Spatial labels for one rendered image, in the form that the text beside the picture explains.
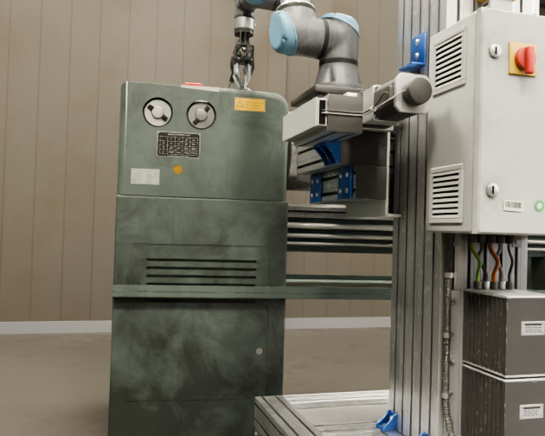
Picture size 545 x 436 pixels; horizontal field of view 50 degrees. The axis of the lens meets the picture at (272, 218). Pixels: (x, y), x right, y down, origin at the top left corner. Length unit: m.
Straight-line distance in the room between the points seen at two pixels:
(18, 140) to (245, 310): 2.74
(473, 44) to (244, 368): 1.33
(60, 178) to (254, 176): 2.51
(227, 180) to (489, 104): 1.05
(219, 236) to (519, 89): 1.14
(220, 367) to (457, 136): 1.19
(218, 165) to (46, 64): 2.65
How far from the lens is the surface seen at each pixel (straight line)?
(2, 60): 4.58
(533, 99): 1.37
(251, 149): 2.09
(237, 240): 2.07
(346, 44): 1.77
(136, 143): 2.08
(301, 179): 2.28
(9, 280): 4.44
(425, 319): 1.53
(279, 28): 1.73
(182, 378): 2.12
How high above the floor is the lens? 0.75
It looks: 1 degrees up
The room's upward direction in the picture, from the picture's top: 2 degrees clockwise
